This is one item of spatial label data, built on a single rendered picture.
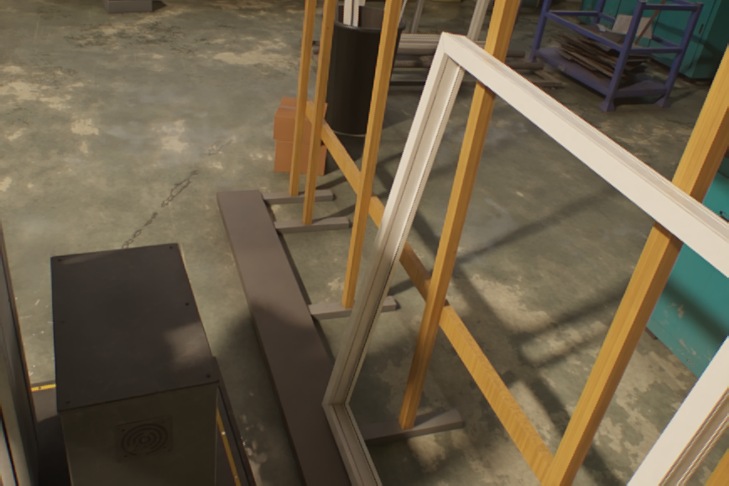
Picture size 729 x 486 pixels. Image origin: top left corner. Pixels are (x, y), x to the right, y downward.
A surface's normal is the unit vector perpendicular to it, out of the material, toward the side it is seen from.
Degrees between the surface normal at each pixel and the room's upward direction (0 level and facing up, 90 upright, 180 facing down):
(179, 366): 0
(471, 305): 0
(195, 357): 0
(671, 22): 90
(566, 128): 82
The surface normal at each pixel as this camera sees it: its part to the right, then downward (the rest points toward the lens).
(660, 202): -0.92, -0.06
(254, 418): 0.12, -0.85
